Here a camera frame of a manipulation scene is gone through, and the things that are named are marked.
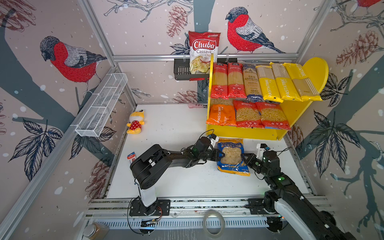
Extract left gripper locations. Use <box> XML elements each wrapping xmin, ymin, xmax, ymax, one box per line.
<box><xmin>198</xmin><ymin>148</ymin><xmax>226</xmax><ymax>162</ymax></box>

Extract blue macaroni bag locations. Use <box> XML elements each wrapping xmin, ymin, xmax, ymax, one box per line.
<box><xmin>217</xmin><ymin>138</ymin><xmax>251</xmax><ymax>177</ymax></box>

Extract orange Pastatime macaroni bag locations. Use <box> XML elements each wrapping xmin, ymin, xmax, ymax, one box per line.
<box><xmin>206</xmin><ymin>99</ymin><xmax>237</xmax><ymax>127</ymax></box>

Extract red macaroni bag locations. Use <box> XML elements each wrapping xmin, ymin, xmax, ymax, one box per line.
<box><xmin>256</xmin><ymin>102</ymin><xmax>291</xmax><ymax>130</ymax></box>
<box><xmin>234</xmin><ymin>100</ymin><xmax>265</xmax><ymax>129</ymax></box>

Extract red spaghetti bag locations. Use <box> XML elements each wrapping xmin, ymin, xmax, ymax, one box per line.
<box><xmin>228</xmin><ymin>63</ymin><xmax>247</xmax><ymax>99</ymax></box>
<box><xmin>211</xmin><ymin>63</ymin><xmax>228</xmax><ymax>99</ymax></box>

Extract dark blue spaghetti bag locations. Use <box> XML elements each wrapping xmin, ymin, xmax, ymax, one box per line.
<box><xmin>243</xmin><ymin>64</ymin><xmax>264</xmax><ymax>103</ymax></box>

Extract yellow Pastatime spaghetti bag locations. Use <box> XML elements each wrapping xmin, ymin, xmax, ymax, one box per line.
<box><xmin>283</xmin><ymin>63</ymin><xmax>322</xmax><ymax>102</ymax></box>
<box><xmin>270</xmin><ymin>62</ymin><xmax>302</xmax><ymax>102</ymax></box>
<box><xmin>256</xmin><ymin>65</ymin><xmax>283</xmax><ymax>103</ymax></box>

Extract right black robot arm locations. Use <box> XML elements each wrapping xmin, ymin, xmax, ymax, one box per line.
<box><xmin>241</xmin><ymin>151</ymin><xmax>355</xmax><ymax>240</ymax></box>

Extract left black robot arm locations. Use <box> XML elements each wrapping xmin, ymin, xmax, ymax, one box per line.
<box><xmin>130</xmin><ymin>134</ymin><xmax>221</xmax><ymax>208</ymax></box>

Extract yellow shelf pink blue boards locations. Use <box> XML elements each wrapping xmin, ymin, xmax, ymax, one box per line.
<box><xmin>206</xmin><ymin>57</ymin><xmax>329</xmax><ymax>141</ymax></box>

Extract clear tape roll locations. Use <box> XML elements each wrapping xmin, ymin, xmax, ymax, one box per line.
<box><xmin>202</xmin><ymin>210</ymin><xmax>226</xmax><ymax>239</ymax></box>

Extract yellow plush toy red dress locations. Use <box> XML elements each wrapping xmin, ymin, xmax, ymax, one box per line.
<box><xmin>127</xmin><ymin>110</ymin><xmax>145</xmax><ymax>135</ymax></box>

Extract red Chuba cassava chips bag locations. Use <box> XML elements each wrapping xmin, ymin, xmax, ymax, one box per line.
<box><xmin>189</xmin><ymin>31</ymin><xmax>221</xmax><ymax>74</ymax></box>

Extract glass jar with lid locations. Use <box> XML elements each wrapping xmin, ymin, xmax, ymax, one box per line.
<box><xmin>83</xmin><ymin>222</ymin><xmax>110</xmax><ymax>240</ymax></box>

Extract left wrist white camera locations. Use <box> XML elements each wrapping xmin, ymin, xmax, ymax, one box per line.
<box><xmin>208</xmin><ymin>134</ymin><xmax>220</xmax><ymax>149</ymax></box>

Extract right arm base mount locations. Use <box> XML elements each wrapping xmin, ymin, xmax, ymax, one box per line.
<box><xmin>244</xmin><ymin>191</ymin><xmax>281</xmax><ymax>215</ymax></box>

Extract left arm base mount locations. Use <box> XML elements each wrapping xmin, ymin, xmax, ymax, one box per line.
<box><xmin>128</xmin><ymin>197</ymin><xmax>171</xmax><ymax>217</ymax></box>

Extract black wire wall basket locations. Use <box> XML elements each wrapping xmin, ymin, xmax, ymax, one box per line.
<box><xmin>174</xmin><ymin>57</ymin><xmax>238</xmax><ymax>81</ymax></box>

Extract white mesh wall shelf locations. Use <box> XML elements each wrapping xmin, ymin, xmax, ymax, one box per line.
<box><xmin>75</xmin><ymin>73</ymin><xmax>128</xmax><ymax>138</ymax></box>

